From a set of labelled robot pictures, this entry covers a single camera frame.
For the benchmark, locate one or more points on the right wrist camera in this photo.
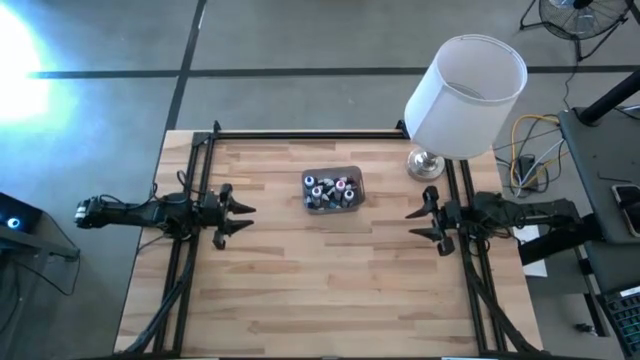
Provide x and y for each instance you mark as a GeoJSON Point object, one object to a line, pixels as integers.
{"type": "Point", "coordinates": [452, 212]}

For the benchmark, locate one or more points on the black keyboard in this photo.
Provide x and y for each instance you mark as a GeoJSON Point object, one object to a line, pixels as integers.
{"type": "Point", "coordinates": [625, 320]}

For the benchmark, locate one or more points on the white-shade silver table lamp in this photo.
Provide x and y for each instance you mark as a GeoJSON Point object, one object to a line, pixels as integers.
{"type": "Point", "coordinates": [465, 95]}

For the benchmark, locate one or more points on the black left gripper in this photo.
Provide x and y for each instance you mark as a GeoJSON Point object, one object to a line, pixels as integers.
{"type": "Point", "coordinates": [224, 192]}

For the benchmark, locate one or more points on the white paper sheet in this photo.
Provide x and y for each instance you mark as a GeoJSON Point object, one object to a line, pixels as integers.
{"type": "Point", "coordinates": [536, 269]}

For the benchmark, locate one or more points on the purple-tipped food coloring bottle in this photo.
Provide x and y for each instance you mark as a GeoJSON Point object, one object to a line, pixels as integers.
{"type": "Point", "coordinates": [316, 190]}

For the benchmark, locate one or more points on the black side table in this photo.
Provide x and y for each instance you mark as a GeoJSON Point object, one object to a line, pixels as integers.
{"type": "Point", "coordinates": [595, 150]}

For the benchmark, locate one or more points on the black floor fan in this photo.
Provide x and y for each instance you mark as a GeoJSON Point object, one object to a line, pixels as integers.
{"type": "Point", "coordinates": [580, 20]}

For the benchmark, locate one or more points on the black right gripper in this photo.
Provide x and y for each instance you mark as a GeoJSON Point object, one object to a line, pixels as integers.
{"type": "Point", "coordinates": [439, 225]}

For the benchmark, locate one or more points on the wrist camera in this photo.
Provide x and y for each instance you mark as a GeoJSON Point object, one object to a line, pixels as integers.
{"type": "Point", "coordinates": [452, 212]}
{"type": "Point", "coordinates": [209, 205]}

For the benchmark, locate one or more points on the smartphone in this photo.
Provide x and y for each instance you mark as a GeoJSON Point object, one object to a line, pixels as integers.
{"type": "Point", "coordinates": [627, 207]}

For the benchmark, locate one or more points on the black-tipped food coloring bottle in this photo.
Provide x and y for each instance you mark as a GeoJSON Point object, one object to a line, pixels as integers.
{"type": "Point", "coordinates": [348, 194]}

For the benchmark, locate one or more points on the black box with blue light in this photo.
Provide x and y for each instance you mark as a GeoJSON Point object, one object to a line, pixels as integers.
{"type": "Point", "coordinates": [20, 220]}

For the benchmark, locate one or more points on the blue-tipped food coloring bottle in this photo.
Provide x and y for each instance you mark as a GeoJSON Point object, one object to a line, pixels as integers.
{"type": "Point", "coordinates": [309, 180]}

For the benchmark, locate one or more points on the black pole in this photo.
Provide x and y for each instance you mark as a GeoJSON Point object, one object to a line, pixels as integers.
{"type": "Point", "coordinates": [610, 97]}

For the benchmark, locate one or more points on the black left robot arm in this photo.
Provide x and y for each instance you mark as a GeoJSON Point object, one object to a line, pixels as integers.
{"type": "Point", "coordinates": [130, 212]}

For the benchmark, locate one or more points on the black power adapter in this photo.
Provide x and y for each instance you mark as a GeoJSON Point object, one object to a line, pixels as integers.
{"type": "Point", "coordinates": [527, 172]}

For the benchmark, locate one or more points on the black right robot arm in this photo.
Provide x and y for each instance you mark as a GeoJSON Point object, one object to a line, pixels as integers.
{"type": "Point", "coordinates": [510, 210]}

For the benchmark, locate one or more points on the clear plastic bin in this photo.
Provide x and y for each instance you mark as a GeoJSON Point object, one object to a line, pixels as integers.
{"type": "Point", "coordinates": [332, 207]}

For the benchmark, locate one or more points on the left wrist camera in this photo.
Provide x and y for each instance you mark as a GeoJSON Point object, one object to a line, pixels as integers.
{"type": "Point", "coordinates": [209, 205]}

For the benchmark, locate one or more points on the black aluminium rig frame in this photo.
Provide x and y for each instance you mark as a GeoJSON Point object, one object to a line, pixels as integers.
{"type": "Point", "coordinates": [310, 135]}

